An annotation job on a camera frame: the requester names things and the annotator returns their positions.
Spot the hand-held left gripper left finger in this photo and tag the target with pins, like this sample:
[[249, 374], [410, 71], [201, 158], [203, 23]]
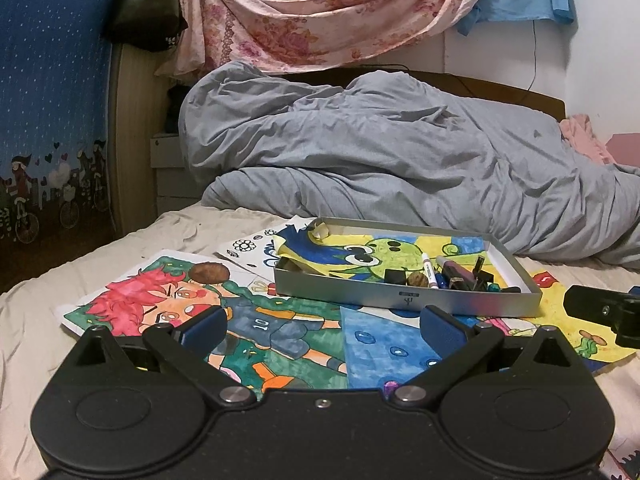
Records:
[[205, 330]]

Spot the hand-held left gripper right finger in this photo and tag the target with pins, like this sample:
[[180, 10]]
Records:
[[440, 327]]

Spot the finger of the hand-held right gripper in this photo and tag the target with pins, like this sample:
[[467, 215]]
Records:
[[590, 302]]

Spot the walnut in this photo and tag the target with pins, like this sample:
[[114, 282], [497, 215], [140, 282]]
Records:
[[417, 281]]

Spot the white marker red tip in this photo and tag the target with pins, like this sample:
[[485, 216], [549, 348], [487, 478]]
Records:
[[430, 272]]

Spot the blue bottle white cap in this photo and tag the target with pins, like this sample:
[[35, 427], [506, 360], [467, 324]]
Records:
[[493, 287]]

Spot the small black cube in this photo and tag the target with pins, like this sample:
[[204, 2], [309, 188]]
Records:
[[395, 276]]

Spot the blue painted drawing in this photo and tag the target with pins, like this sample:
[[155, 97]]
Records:
[[380, 345]]

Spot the flower colouring sheet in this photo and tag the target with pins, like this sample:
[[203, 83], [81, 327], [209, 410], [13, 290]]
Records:
[[245, 247]]

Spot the green frog drawing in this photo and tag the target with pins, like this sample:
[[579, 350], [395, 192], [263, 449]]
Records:
[[370, 252]]

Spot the pink pillow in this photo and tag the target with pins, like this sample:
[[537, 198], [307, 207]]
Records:
[[625, 150]]

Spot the pink crumpled cloth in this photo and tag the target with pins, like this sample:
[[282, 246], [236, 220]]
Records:
[[580, 135]]

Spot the grey duvet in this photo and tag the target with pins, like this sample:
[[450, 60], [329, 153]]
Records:
[[400, 160]]

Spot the white bedside cabinet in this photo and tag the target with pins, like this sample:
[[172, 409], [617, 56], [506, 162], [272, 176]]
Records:
[[167, 160]]

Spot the light wooden panel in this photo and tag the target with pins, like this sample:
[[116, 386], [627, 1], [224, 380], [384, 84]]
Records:
[[132, 135]]

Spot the dark wooden headboard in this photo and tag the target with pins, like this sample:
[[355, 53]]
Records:
[[500, 87]]

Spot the blue printed curtain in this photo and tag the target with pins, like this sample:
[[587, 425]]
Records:
[[50, 85]]

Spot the black hanging bag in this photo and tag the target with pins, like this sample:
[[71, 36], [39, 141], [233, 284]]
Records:
[[142, 20]]

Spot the pink floral cloth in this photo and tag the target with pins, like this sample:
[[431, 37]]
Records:
[[325, 20]]

